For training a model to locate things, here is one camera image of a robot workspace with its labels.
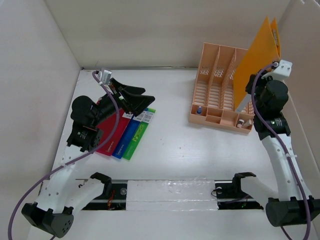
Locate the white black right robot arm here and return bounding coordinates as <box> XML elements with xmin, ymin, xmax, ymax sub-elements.
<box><xmin>231</xmin><ymin>71</ymin><xmax>320</xmax><ymax>228</ymax></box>

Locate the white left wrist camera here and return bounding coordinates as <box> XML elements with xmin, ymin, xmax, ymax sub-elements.
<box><xmin>98</xmin><ymin>68</ymin><xmax>112</xmax><ymax>85</ymax></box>

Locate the red folder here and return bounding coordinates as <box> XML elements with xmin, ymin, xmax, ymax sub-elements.
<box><xmin>96</xmin><ymin>109</ymin><xmax>133</xmax><ymax>156</ymax></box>

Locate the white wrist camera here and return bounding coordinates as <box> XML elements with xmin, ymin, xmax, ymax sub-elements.
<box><xmin>261</xmin><ymin>59</ymin><xmax>293</xmax><ymax>81</ymax></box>
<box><xmin>98</xmin><ymin>68</ymin><xmax>112</xmax><ymax>85</ymax></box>

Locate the green folder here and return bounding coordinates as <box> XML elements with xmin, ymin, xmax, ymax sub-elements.
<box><xmin>122</xmin><ymin>108</ymin><xmax>156</xmax><ymax>161</ymax></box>

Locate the staples box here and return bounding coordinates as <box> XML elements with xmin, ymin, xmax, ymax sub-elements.
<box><xmin>243</xmin><ymin>119</ymin><xmax>253</xmax><ymax>128</ymax></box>

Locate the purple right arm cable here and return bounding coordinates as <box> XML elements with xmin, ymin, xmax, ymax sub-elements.
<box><xmin>251</xmin><ymin>61</ymin><xmax>313</xmax><ymax>240</ymax></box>

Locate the peach plastic file organizer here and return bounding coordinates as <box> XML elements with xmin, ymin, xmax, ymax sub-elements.
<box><xmin>188</xmin><ymin>43</ymin><xmax>254</xmax><ymax>135</ymax></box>

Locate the blue folder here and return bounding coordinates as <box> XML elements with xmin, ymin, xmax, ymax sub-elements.
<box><xmin>112</xmin><ymin>108</ymin><xmax>148</xmax><ymax>159</ymax></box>

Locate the orange folder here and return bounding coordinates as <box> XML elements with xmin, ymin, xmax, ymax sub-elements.
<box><xmin>233</xmin><ymin>18</ymin><xmax>281</xmax><ymax>113</ymax></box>

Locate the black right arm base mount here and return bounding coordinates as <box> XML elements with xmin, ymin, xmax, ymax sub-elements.
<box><xmin>211</xmin><ymin>172</ymin><xmax>264</xmax><ymax>210</ymax></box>

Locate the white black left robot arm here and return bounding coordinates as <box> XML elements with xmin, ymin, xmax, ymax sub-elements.
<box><xmin>21</xmin><ymin>78</ymin><xmax>155</xmax><ymax>239</ymax></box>

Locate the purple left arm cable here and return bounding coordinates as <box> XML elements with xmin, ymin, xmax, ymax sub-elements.
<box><xmin>7</xmin><ymin>70</ymin><xmax>121</xmax><ymax>240</ymax></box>

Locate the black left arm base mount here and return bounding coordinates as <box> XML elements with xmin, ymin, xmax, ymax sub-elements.
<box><xmin>83</xmin><ymin>172</ymin><xmax>128</xmax><ymax>211</ymax></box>

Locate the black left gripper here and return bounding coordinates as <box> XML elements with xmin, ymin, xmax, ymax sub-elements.
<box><xmin>91</xmin><ymin>78</ymin><xmax>155</xmax><ymax>127</ymax></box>

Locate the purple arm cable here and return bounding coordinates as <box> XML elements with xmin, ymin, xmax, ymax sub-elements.
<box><xmin>7</xmin><ymin>70</ymin><xmax>121</xmax><ymax>240</ymax></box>
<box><xmin>251</xmin><ymin>61</ymin><xmax>313</xmax><ymax>240</ymax></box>

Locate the blue cap glue bottle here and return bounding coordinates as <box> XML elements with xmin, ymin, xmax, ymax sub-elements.
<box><xmin>196</xmin><ymin>106</ymin><xmax>202</xmax><ymax>115</ymax></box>

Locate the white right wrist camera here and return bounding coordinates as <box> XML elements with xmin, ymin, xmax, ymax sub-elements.
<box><xmin>261</xmin><ymin>59</ymin><xmax>293</xmax><ymax>81</ymax></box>

